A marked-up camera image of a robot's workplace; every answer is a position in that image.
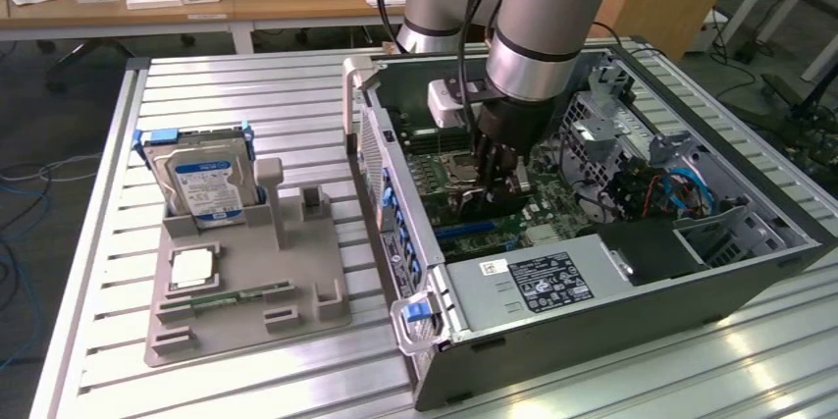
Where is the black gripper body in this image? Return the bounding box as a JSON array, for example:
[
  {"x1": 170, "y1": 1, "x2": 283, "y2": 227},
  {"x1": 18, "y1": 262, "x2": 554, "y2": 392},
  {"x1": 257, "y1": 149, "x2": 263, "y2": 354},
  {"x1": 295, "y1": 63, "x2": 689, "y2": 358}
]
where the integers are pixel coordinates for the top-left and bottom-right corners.
[{"x1": 473, "y1": 97, "x2": 560, "y2": 160}]

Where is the black Nvidia graphics card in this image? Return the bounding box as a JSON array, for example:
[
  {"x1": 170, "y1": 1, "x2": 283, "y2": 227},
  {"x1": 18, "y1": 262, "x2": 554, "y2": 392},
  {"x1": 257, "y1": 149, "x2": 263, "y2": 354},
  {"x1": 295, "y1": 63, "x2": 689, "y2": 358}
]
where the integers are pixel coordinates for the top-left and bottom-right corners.
[{"x1": 451, "y1": 186, "x2": 530, "y2": 225}]

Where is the CPU socket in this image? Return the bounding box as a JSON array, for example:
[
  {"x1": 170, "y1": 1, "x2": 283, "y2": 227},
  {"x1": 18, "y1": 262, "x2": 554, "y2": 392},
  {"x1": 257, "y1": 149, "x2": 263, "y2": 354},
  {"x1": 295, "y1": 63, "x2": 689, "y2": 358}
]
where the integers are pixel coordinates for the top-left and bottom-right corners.
[{"x1": 442, "y1": 150, "x2": 484, "y2": 190}]

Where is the green motherboard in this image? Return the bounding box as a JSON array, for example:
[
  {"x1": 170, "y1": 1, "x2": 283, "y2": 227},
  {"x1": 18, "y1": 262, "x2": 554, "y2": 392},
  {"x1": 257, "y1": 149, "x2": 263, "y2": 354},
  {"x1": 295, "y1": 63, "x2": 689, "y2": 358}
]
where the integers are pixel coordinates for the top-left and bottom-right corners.
[{"x1": 390, "y1": 112, "x2": 608, "y2": 263}]

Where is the blue expansion slot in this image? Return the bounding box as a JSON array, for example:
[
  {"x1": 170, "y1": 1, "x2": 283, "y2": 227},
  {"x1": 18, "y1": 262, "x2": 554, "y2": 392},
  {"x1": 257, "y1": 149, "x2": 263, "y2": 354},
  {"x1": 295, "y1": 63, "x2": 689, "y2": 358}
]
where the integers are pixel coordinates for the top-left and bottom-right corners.
[{"x1": 433, "y1": 220, "x2": 500, "y2": 241}]

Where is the grey power supply unit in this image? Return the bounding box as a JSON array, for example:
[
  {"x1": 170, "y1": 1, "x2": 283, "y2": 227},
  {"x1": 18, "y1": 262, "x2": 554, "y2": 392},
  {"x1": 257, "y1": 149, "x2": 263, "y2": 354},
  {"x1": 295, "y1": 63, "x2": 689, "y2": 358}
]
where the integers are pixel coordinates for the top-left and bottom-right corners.
[{"x1": 445, "y1": 235, "x2": 641, "y2": 333}]

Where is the metal disk bay cage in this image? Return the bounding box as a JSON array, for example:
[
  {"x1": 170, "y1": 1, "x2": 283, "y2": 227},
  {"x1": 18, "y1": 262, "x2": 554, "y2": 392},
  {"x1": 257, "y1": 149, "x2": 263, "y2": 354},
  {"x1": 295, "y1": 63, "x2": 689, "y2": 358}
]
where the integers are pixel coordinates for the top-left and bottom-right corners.
[{"x1": 560, "y1": 63, "x2": 720, "y2": 224}]

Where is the open dark PC case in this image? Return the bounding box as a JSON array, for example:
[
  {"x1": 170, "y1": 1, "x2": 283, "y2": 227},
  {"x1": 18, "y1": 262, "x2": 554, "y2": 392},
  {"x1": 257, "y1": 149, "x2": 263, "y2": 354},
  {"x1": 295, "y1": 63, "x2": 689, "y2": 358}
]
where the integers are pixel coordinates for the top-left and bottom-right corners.
[{"x1": 342, "y1": 35, "x2": 838, "y2": 413}]

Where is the grey printed parts rack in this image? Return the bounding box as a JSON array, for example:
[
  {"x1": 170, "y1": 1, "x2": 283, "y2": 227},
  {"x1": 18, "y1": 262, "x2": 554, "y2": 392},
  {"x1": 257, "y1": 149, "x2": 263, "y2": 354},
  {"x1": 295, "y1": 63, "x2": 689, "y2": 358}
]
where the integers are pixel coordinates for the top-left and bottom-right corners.
[{"x1": 143, "y1": 156, "x2": 354, "y2": 369}]

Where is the silver CPU chip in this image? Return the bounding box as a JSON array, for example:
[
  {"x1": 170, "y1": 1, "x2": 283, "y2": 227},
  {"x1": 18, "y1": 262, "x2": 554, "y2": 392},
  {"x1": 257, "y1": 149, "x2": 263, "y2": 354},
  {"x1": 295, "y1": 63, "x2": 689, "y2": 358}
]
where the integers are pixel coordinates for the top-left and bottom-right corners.
[{"x1": 167, "y1": 249, "x2": 218, "y2": 290}]

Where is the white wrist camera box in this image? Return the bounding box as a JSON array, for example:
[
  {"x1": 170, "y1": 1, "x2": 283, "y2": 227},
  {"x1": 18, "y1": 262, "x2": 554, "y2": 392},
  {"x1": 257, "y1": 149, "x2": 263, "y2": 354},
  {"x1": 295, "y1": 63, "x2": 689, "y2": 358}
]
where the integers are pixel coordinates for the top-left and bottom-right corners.
[{"x1": 426, "y1": 79, "x2": 488, "y2": 129}]

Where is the red wire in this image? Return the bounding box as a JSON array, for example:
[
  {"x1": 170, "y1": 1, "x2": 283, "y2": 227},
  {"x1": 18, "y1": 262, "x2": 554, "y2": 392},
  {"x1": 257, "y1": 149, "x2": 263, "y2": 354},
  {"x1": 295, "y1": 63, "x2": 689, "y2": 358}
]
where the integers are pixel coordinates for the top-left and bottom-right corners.
[{"x1": 640, "y1": 177, "x2": 658, "y2": 217}]

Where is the black power cable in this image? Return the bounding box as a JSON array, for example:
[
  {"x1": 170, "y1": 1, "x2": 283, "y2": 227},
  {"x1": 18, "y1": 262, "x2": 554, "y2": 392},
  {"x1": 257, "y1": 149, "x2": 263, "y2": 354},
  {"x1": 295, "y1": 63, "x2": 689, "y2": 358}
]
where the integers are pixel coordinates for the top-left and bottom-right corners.
[{"x1": 589, "y1": 21, "x2": 660, "y2": 54}]

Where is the blue disk wire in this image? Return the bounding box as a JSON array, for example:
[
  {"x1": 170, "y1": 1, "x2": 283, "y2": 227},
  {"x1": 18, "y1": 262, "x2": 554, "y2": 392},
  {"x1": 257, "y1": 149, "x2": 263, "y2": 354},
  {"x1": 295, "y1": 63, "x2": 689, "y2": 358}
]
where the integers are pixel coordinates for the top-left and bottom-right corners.
[{"x1": 658, "y1": 168, "x2": 714, "y2": 217}]

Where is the hard disk with blue bracket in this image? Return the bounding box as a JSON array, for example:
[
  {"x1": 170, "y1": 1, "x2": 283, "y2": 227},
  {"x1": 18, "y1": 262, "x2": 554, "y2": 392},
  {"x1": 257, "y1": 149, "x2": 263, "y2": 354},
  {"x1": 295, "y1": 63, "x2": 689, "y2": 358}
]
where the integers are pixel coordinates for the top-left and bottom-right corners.
[{"x1": 130, "y1": 120, "x2": 262, "y2": 233}]

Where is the white desk frame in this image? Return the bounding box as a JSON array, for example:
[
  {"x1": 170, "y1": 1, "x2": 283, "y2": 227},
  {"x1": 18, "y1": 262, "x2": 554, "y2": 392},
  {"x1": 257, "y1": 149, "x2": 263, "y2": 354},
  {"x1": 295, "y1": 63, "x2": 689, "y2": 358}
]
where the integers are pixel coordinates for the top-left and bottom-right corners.
[{"x1": 717, "y1": 0, "x2": 838, "y2": 81}]

